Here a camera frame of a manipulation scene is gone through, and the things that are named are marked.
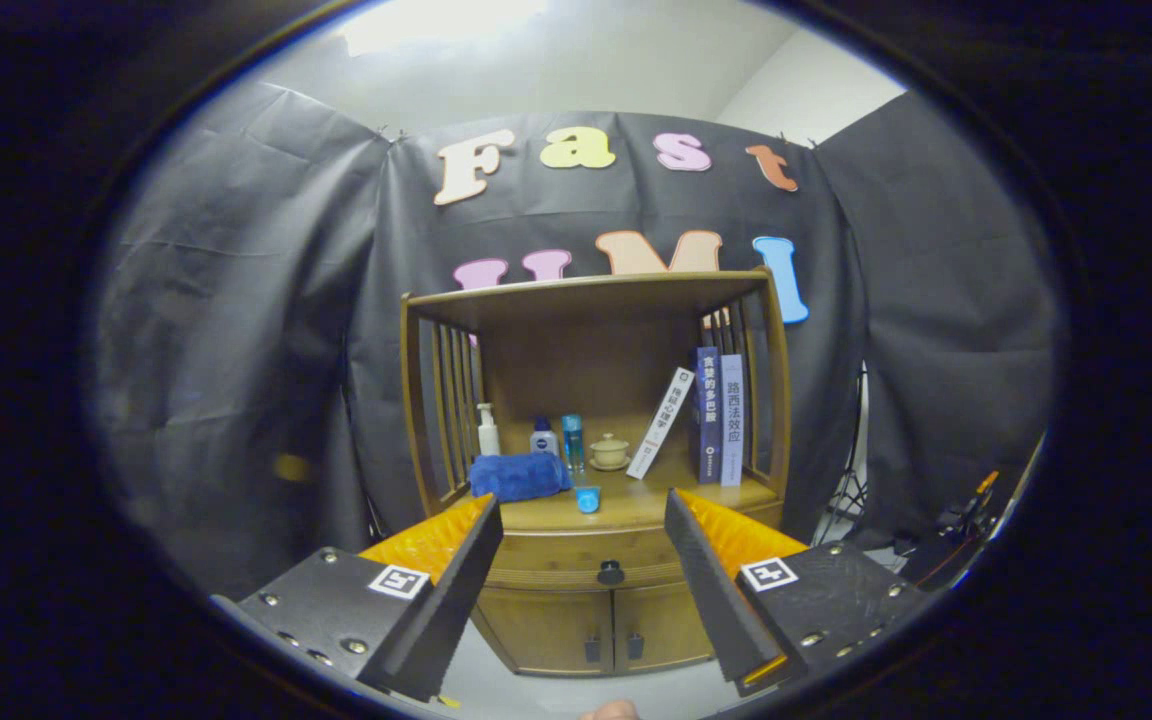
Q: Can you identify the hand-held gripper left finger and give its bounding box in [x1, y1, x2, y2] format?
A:
[211, 494, 504, 703]

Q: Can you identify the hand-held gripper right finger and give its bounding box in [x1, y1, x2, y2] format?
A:
[664, 488, 937, 698]

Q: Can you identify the wooden drawer with black knob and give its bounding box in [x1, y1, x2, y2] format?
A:
[481, 500, 782, 591]

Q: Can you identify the wooden cabinet door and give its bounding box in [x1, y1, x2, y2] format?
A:
[471, 588, 615, 676]
[612, 582, 717, 673]

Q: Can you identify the wooden countertop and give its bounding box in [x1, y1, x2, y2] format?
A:
[433, 465, 782, 533]

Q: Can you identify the wooden cabinet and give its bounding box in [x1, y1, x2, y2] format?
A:
[399, 268, 794, 679]

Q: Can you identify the blue folded towel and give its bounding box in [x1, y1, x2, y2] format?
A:
[468, 452, 573, 503]

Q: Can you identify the beige lidded teacup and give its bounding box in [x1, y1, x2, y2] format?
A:
[589, 432, 632, 472]

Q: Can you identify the dark blue book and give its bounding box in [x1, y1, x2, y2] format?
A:
[694, 346, 722, 485]

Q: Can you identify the light purple book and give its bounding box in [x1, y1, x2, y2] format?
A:
[719, 354, 745, 488]

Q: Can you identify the black tripod stand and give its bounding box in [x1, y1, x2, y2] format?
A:
[811, 360, 869, 546]

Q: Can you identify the white book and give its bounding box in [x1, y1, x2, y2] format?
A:
[626, 366, 696, 480]

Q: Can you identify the black equipment with orange part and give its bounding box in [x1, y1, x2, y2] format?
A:
[891, 470, 1002, 591]

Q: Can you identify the black backdrop cloth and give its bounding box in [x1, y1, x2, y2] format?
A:
[86, 80, 1062, 601]

